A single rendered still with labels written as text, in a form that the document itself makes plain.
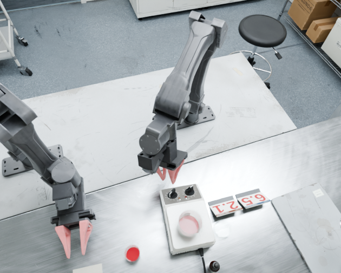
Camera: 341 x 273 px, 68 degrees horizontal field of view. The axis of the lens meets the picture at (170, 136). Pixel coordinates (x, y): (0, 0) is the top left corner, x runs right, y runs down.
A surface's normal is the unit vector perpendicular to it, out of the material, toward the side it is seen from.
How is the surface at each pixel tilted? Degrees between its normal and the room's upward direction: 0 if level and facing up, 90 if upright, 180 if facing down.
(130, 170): 0
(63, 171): 0
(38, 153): 81
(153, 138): 65
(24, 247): 0
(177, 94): 24
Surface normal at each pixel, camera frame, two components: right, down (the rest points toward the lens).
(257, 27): 0.06, -0.53
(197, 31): -0.14, -0.18
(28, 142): 0.81, 0.43
